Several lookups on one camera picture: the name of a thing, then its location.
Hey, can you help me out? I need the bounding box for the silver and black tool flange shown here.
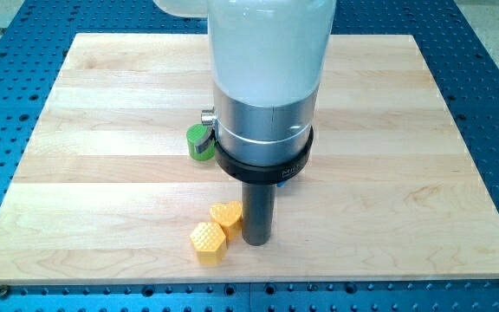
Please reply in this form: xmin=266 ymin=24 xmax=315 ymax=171
xmin=201 ymin=86 xmax=318 ymax=185

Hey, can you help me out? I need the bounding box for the yellow hexagon block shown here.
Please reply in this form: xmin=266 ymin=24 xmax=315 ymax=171
xmin=190 ymin=222 xmax=227 ymax=265

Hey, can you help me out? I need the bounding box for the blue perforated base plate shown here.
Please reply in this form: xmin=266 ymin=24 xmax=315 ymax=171
xmin=0 ymin=0 xmax=499 ymax=311

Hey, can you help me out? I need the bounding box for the wooden board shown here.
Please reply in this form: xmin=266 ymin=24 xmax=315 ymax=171
xmin=0 ymin=34 xmax=499 ymax=285

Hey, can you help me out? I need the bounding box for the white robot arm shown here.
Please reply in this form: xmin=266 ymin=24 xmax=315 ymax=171
xmin=155 ymin=0 xmax=336 ymax=245

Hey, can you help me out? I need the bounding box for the yellow heart block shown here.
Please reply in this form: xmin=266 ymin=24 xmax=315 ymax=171
xmin=210 ymin=201 xmax=243 ymax=241

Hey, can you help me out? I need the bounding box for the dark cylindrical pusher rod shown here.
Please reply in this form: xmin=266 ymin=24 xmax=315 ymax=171
xmin=242 ymin=183 xmax=276 ymax=246

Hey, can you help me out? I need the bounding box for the green round block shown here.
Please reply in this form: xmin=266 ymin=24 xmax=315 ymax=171
xmin=186 ymin=124 xmax=215 ymax=161

